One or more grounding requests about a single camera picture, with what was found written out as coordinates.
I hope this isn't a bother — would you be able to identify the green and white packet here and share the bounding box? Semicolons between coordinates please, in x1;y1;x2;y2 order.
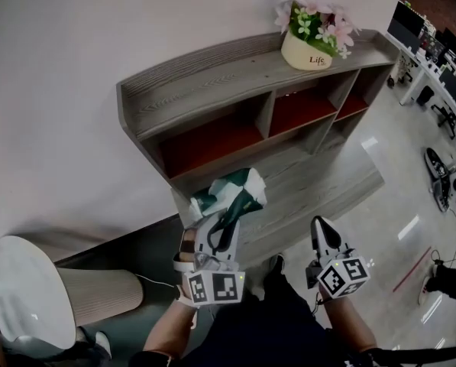
189;167;269;219

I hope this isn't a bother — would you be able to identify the white table with ribbed base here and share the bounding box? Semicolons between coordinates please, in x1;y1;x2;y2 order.
0;235;144;351

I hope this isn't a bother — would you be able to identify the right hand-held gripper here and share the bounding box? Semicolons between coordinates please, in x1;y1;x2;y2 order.
306;215;370;300

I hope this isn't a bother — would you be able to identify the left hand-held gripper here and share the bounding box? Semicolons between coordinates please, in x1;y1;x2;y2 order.
181;193;251;306

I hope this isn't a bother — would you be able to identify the grey wooden desk with hutch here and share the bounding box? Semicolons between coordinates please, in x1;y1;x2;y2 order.
115;28;401;271

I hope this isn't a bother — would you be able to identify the person's left forearm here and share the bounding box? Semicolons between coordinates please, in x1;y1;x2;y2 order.
143;298;199;363

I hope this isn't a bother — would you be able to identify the black office chair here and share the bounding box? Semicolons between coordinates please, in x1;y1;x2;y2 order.
430;103;456;141

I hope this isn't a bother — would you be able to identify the person's dark shoe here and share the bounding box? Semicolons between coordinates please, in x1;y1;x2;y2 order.
264;253;286;283

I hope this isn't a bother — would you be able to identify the black waste bin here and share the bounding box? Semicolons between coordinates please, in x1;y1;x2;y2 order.
416;86;435;107

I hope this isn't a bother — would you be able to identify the black and white floor device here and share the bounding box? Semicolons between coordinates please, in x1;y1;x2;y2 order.
424;147;456;212

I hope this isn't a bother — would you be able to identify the person's left hand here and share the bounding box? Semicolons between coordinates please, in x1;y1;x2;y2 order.
173;228;196;273

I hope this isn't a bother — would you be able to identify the white office desk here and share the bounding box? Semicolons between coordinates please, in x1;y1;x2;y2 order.
387;32;456;129

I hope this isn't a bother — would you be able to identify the black strap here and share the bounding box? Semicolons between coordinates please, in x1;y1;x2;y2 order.
364;344;456;367

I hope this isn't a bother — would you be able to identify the person's right forearm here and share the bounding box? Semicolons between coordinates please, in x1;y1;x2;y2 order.
319;287;377;353

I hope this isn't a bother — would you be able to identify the person's dark navy clothing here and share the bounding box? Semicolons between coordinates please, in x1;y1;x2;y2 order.
130;277;385;367

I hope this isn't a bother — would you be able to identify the cream pot of pink flowers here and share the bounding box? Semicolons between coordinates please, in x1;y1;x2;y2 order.
273;0;361;71

